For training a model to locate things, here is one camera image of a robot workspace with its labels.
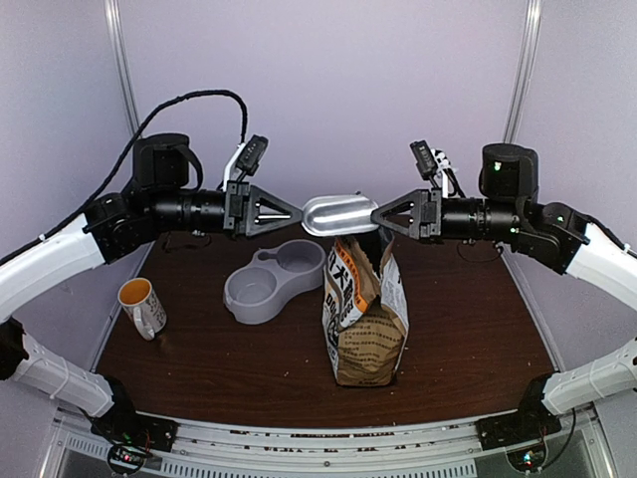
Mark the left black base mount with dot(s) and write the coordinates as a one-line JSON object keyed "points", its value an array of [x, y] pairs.
{"points": [[123, 424]]}

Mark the grey double pet bowl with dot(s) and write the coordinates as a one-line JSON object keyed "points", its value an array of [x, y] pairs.
{"points": [[257, 292]]}

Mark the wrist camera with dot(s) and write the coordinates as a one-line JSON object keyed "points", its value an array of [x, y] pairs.
{"points": [[434, 167], [245, 160]]}

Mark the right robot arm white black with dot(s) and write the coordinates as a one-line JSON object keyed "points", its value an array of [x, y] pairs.
{"points": [[561, 238]]}

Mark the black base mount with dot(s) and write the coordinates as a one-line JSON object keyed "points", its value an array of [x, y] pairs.
{"points": [[123, 424], [530, 421]]}

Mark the aluminium frame post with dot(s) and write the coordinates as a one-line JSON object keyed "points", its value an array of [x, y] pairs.
{"points": [[527, 56], [117, 41]]}

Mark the front aluminium rail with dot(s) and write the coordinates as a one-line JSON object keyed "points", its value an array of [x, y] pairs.
{"points": [[450, 448]]}

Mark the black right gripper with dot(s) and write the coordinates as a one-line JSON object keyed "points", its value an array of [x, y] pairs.
{"points": [[426, 204]]}

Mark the right aluminium frame post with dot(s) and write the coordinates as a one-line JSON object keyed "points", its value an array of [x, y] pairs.
{"points": [[527, 56]]}

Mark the brown white pet food bag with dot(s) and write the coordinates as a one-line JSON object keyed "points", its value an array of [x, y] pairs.
{"points": [[364, 309]]}

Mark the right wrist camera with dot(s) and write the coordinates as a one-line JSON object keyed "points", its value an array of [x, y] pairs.
{"points": [[434, 167]]}

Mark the left aluminium frame post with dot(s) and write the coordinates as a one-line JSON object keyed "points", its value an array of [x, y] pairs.
{"points": [[117, 41]]}

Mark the silver metal scoop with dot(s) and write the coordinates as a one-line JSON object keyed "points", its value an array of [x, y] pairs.
{"points": [[338, 215]]}

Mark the white patterned mug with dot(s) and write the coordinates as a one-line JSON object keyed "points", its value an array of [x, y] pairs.
{"points": [[141, 304]]}

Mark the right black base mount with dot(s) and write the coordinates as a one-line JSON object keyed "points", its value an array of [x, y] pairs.
{"points": [[530, 421]]}

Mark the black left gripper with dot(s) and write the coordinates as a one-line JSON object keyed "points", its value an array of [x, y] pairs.
{"points": [[236, 192]]}

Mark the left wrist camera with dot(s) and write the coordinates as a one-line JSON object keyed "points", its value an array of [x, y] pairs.
{"points": [[245, 160]]}

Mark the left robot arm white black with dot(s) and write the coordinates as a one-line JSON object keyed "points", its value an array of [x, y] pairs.
{"points": [[156, 200]]}

